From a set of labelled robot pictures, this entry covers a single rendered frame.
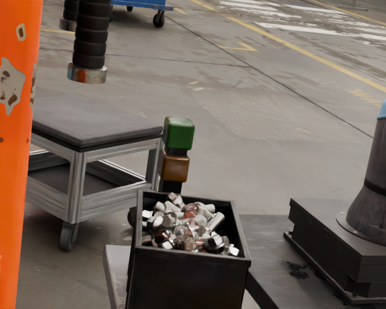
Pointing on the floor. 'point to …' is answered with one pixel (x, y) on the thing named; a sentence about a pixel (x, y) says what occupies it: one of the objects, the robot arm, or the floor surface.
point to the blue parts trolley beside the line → (144, 7)
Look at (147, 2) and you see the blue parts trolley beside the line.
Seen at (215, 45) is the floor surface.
